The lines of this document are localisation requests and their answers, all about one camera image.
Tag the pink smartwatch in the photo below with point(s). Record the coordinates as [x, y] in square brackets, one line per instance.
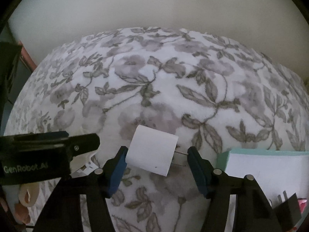
[302, 204]

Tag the small black cube adapter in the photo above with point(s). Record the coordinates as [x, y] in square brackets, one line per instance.
[288, 213]

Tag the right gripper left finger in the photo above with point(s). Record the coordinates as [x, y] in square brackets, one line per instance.
[62, 211]

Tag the white wall charger plug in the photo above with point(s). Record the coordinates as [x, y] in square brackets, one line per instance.
[152, 150]

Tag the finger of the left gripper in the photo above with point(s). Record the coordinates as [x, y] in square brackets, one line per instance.
[72, 142]

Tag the white rectangular frame piece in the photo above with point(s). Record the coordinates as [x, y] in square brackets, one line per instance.
[83, 165]

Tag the person's left hand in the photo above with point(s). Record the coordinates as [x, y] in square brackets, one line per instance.
[17, 199]

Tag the teal shallow tray box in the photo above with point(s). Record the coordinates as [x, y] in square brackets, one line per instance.
[280, 174]

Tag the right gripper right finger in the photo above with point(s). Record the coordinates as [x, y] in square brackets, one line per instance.
[253, 211]

